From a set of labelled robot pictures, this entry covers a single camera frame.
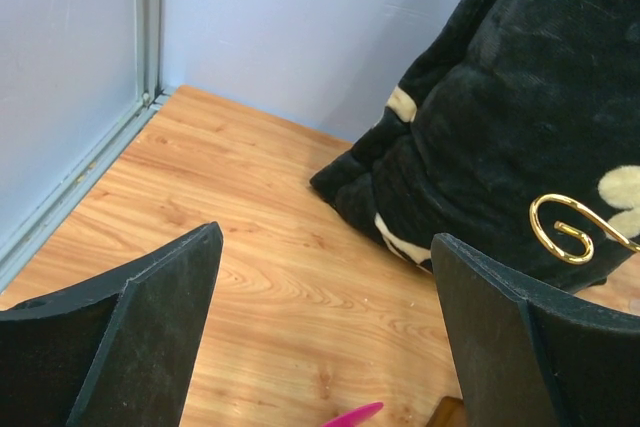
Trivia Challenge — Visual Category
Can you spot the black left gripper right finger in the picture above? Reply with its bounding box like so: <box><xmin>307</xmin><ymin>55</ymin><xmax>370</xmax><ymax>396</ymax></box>
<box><xmin>431</xmin><ymin>234</ymin><xmax>639</xmax><ymax>426</ymax></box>

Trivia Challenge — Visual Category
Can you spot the left aluminium frame post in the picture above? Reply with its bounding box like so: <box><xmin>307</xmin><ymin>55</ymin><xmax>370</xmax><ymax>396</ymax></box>
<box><xmin>135</xmin><ymin>0</ymin><xmax>162</xmax><ymax>107</ymax></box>

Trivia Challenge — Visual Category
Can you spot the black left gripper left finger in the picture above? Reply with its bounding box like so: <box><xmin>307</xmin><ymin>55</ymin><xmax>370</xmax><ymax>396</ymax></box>
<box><xmin>1</xmin><ymin>222</ymin><xmax>223</xmax><ymax>426</ymax></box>

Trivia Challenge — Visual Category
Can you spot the gold wire wine glass rack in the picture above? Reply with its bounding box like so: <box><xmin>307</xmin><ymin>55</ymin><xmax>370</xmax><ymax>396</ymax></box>
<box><xmin>429</xmin><ymin>192</ymin><xmax>640</xmax><ymax>427</ymax></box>

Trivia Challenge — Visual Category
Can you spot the black floral patterned pillow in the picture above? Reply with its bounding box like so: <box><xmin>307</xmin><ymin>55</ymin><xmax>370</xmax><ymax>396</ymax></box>
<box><xmin>310</xmin><ymin>0</ymin><xmax>639</xmax><ymax>292</ymax></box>

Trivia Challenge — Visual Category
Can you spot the magenta wine glass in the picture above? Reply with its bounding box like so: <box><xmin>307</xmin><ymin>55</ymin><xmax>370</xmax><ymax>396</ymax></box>
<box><xmin>323</xmin><ymin>402</ymin><xmax>384</xmax><ymax>427</ymax></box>

